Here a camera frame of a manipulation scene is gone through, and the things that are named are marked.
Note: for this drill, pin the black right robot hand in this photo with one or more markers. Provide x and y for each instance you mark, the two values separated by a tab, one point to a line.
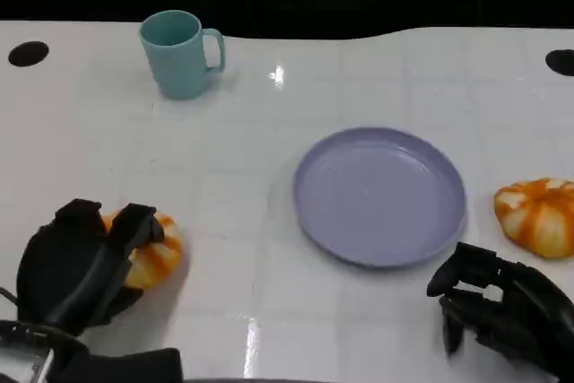
524	311

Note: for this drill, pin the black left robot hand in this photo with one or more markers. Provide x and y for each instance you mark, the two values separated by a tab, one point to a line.
67	266

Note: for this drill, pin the orange and white bread roll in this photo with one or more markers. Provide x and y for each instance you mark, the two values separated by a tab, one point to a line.
538	217
157	257

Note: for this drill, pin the lilac plate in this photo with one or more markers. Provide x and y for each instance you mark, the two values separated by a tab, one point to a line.
379	197

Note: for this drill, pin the pale green mug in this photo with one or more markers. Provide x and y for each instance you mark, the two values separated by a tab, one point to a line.
177	58

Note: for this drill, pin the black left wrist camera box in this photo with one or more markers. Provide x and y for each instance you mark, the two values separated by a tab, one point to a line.
125	365

